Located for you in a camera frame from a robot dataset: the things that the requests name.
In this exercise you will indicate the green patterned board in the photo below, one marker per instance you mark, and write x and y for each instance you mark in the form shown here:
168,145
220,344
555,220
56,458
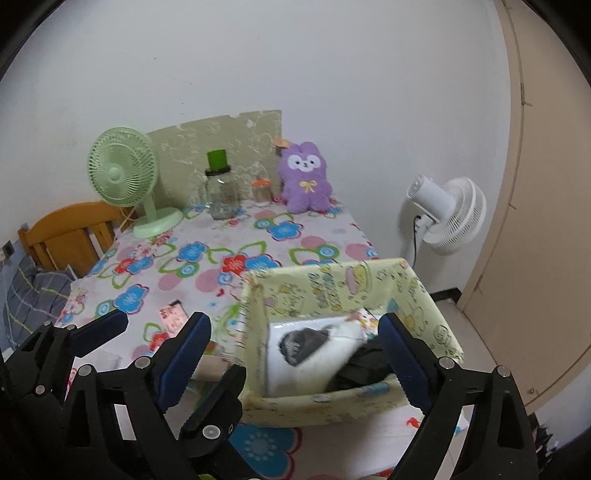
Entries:
184,143

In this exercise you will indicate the yellow cartoon print box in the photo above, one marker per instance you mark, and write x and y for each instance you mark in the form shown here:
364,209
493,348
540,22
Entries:
323,286

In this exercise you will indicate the glass mug jar green lid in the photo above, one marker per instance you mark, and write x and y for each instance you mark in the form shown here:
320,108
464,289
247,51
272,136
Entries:
224,198

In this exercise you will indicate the toothpick jar orange lid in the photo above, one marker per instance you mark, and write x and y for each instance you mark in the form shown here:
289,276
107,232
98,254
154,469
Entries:
261,194

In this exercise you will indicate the wall socket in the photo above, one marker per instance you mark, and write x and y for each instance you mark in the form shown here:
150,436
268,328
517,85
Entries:
8,249

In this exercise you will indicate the floral tablecloth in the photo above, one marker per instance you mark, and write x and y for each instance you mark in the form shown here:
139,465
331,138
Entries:
304,244

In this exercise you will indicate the yellow cartoon tissue packet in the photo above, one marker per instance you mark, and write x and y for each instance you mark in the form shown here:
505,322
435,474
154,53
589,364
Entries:
367,318

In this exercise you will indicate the beige door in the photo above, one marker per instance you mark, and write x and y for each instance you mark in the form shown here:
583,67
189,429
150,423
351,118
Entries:
545,230

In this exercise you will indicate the green desk fan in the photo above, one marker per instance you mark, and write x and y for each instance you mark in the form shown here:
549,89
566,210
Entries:
122,166

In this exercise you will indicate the purple plush bunny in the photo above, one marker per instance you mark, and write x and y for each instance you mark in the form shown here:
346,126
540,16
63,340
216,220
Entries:
304,189

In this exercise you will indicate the pink phone case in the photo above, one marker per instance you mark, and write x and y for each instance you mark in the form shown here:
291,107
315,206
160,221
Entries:
171,318

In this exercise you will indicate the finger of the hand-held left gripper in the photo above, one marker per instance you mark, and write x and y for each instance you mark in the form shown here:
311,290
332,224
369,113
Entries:
217,406
99,327

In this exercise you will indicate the grey sock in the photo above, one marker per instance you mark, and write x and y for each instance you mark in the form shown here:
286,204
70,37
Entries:
300,344

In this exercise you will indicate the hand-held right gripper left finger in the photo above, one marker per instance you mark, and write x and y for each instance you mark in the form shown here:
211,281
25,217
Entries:
184,360

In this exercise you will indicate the white standing fan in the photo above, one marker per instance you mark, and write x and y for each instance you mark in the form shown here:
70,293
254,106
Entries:
457,217

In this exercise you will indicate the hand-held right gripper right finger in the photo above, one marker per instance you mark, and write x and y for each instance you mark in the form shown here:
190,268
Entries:
406,364

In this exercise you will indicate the grey plaid cloth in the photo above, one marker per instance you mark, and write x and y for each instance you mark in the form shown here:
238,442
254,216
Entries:
32,286

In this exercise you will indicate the black cloth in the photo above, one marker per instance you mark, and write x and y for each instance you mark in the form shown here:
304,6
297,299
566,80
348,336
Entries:
360,364

